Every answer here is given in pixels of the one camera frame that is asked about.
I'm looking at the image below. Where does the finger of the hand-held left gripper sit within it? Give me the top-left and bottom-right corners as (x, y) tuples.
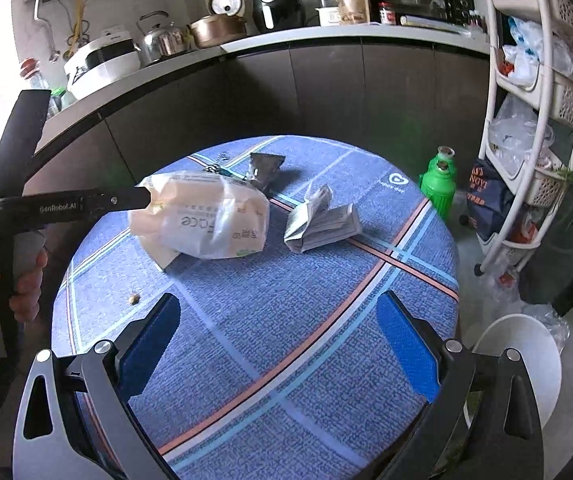
(84, 186), (152, 213)

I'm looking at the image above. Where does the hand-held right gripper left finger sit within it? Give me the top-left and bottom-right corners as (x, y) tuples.
(12, 291), (182, 480)

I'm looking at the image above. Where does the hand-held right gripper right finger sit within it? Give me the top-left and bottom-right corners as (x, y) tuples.
(375, 290), (544, 480)

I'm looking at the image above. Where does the white translucent bread bag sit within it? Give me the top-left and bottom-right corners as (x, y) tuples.
(127, 170), (271, 272)

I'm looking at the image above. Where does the white trash bin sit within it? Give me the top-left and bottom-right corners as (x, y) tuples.
(466, 313), (563, 431)

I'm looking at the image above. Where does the dark foil wrapper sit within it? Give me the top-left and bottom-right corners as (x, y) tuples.
(249, 152), (287, 193)

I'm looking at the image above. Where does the white paper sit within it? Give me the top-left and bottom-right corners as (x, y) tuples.
(284, 184), (363, 256)

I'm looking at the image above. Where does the person's left hand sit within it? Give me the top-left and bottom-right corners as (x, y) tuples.
(0, 160), (50, 328)

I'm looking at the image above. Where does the blue plaid tablecloth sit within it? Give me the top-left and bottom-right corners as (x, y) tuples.
(50, 134), (462, 480)

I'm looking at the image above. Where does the red white plastic bag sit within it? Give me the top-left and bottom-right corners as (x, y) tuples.
(493, 265), (522, 301)
(509, 210), (542, 243)

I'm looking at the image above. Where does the large white black cooker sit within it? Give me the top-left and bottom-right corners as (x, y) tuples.
(63, 35), (142, 101)

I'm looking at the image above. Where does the red cap plastic bottle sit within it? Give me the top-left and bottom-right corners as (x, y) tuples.
(19, 57), (62, 111)

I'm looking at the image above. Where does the clear plastic bag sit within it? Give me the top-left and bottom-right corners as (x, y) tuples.
(521, 302), (572, 351)

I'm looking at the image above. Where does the dark glass sliding door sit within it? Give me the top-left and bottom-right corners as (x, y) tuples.
(516, 0), (573, 306)

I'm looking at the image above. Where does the steel kettle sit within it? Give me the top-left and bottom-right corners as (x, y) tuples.
(135, 10), (187, 63)

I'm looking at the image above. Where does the green thermos bottle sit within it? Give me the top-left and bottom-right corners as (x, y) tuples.
(419, 145), (459, 221)

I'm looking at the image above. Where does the dark blue sack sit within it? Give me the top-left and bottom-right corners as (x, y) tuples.
(459, 158), (514, 241)

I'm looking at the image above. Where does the small white rice cooker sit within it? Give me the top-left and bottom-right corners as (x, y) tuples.
(205, 0), (248, 18)

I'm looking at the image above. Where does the clear plastic bags bundle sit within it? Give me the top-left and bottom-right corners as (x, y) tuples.
(489, 95), (557, 181)

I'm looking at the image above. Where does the dark kitchen counter cabinet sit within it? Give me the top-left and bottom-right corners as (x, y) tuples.
(16, 22), (492, 311)

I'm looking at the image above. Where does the black air fryer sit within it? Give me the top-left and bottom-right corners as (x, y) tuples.
(251, 0), (307, 33)

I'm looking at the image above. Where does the white storage rack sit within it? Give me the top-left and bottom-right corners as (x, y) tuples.
(473, 0), (573, 276)

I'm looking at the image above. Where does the white plastic bags bundle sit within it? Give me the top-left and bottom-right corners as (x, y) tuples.
(501, 15), (573, 86)

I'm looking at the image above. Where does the green white wrap box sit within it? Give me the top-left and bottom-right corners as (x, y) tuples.
(400, 14), (472, 36)

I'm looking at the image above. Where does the steel flexible hose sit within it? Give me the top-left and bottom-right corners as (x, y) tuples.
(34, 0), (62, 63)

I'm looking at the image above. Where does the yellow hose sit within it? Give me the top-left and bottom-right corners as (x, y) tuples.
(66, 0), (90, 53)

